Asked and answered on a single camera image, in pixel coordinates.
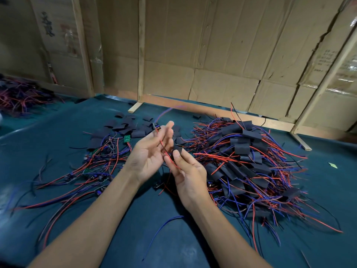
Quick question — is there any person's right hand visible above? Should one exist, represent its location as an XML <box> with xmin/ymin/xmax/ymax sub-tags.
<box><xmin>163</xmin><ymin>148</ymin><xmax>212</xmax><ymax>213</ymax></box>

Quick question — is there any person's left hand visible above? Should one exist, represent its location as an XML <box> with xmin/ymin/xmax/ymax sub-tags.
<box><xmin>123</xmin><ymin>120</ymin><xmax>176</xmax><ymax>185</ymax></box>

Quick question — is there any wired board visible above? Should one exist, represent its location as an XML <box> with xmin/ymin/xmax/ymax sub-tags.
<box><xmin>152</xmin><ymin>106</ymin><xmax>187</xmax><ymax>165</ymax></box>

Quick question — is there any pile of black sleeve pieces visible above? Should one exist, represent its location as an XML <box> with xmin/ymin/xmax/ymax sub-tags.
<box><xmin>86</xmin><ymin>111</ymin><xmax>182</xmax><ymax>151</ymax></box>

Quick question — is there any pile of sleeved wired boards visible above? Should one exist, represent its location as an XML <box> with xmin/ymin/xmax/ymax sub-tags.
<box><xmin>184</xmin><ymin>103</ymin><xmax>344</xmax><ymax>255</ymax></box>

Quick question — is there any pile of unsleeved wired boards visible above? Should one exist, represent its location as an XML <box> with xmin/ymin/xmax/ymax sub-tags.
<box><xmin>0</xmin><ymin>134</ymin><xmax>135</xmax><ymax>255</ymax></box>

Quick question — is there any wire pile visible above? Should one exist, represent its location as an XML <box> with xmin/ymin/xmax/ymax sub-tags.
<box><xmin>0</xmin><ymin>74</ymin><xmax>59</xmax><ymax>116</ymax></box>

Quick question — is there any person's left forearm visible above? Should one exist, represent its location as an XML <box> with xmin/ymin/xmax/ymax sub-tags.
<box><xmin>28</xmin><ymin>170</ymin><xmax>146</xmax><ymax>268</ymax></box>

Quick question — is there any person's right forearm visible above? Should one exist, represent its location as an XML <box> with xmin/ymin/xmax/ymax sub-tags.
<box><xmin>187</xmin><ymin>195</ymin><xmax>274</xmax><ymax>268</ymax></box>

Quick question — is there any wooden ledge board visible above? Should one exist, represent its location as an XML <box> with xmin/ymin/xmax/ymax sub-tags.
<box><xmin>103</xmin><ymin>86</ymin><xmax>357</xmax><ymax>144</ymax></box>

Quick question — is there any clear plastic sheet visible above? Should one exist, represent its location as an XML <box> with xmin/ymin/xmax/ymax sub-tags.
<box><xmin>332</xmin><ymin>47</ymin><xmax>357</xmax><ymax>95</ymax></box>

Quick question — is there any loose blue wire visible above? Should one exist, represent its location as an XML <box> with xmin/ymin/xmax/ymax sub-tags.
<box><xmin>141</xmin><ymin>215</ymin><xmax>185</xmax><ymax>262</ymax></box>

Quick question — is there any thin wooden post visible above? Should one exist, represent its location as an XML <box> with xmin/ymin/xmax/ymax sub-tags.
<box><xmin>128</xmin><ymin>0</ymin><xmax>147</xmax><ymax>114</ymax></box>

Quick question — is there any wide wooden post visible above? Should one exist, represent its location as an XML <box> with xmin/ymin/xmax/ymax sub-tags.
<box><xmin>71</xmin><ymin>0</ymin><xmax>94</xmax><ymax>98</ymax></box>

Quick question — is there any pale slanted wooden post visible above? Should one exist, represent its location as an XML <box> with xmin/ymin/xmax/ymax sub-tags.
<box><xmin>290</xmin><ymin>28</ymin><xmax>357</xmax><ymax>151</ymax></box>

